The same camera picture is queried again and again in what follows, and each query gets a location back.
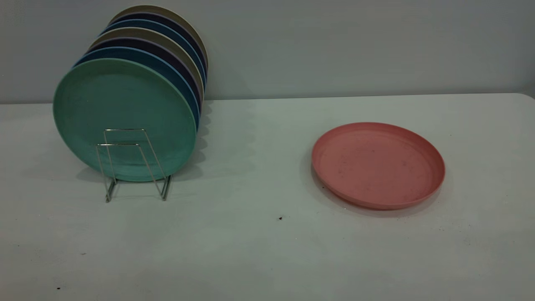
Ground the pink round plate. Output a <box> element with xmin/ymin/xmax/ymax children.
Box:
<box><xmin>311</xmin><ymin>122</ymin><xmax>446</xmax><ymax>210</ymax></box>

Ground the blue round plate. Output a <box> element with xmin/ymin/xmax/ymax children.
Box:
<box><xmin>74</xmin><ymin>46</ymin><xmax>201</xmax><ymax>131</ymax></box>
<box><xmin>100</xmin><ymin>19</ymin><xmax>206</xmax><ymax>85</ymax></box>

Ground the green round plate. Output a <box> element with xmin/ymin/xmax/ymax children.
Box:
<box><xmin>53</xmin><ymin>58</ymin><xmax>197</xmax><ymax>182</ymax></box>

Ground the dark purple round plate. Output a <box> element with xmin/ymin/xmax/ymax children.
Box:
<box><xmin>85</xmin><ymin>37</ymin><xmax>203</xmax><ymax>114</ymax></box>
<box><xmin>109</xmin><ymin>12</ymin><xmax>208</xmax><ymax>72</ymax></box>

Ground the beige round plate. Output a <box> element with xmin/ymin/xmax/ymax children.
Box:
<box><xmin>107</xmin><ymin>5</ymin><xmax>209</xmax><ymax>68</ymax></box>
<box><xmin>89</xmin><ymin>27</ymin><xmax>205</xmax><ymax>102</ymax></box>

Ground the metal wire plate rack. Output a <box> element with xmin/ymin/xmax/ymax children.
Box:
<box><xmin>96</xmin><ymin>128</ymin><xmax>172</xmax><ymax>203</ymax></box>

